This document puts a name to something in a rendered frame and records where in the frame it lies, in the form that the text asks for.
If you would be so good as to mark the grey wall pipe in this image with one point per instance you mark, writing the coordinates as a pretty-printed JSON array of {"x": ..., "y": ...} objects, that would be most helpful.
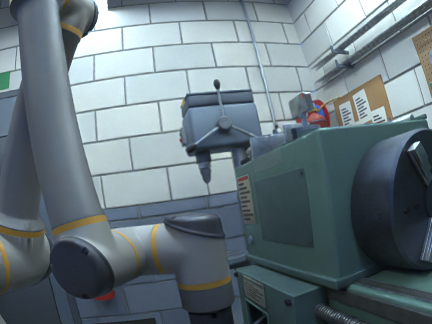
[{"x": 260, "y": 64}]

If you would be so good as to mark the small grey lathe knob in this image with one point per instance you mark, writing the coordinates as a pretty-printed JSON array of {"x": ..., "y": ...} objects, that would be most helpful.
[{"x": 250, "y": 240}]

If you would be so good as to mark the brown pegboard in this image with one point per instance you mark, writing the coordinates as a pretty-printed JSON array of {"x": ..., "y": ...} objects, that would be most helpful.
[{"x": 423, "y": 54}]

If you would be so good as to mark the grey box with red patch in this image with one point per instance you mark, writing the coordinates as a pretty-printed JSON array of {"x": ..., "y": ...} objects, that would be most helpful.
[{"x": 300, "y": 104}]

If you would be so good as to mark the grey chuck jaw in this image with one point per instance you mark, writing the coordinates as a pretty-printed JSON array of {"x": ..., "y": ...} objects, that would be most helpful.
[
  {"x": 420, "y": 158},
  {"x": 427, "y": 243}
]

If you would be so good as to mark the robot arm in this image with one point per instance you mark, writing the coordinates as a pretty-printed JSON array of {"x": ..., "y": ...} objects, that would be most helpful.
[{"x": 60, "y": 141}]

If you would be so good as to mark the dark lathe chuck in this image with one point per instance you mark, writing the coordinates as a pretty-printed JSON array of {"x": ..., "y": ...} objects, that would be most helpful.
[{"x": 381, "y": 202}]

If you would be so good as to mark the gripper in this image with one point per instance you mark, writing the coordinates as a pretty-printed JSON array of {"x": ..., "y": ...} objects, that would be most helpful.
[{"x": 212, "y": 319}]

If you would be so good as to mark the red round button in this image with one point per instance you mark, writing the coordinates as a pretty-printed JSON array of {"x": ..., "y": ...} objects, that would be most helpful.
[{"x": 105, "y": 296}]

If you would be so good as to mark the green engine lathe body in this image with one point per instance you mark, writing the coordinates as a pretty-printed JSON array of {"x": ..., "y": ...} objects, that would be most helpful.
[{"x": 303, "y": 216}]

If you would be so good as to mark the grey machine behind lathe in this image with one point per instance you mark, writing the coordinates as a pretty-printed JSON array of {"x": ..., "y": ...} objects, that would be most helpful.
[{"x": 270, "y": 145}]

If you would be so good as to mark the green wall sign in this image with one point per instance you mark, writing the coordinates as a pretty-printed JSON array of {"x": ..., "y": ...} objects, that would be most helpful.
[{"x": 4, "y": 81}]

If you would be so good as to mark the cork notice board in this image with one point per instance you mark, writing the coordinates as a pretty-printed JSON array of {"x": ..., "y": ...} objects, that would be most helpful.
[{"x": 362, "y": 103}]

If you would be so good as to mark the dark lathe lead screw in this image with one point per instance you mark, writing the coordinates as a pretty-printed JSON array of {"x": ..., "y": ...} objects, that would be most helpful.
[{"x": 334, "y": 315}]

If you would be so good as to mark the grey-blue drill press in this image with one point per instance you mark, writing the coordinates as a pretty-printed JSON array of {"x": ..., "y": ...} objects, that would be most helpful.
[{"x": 216, "y": 118}]

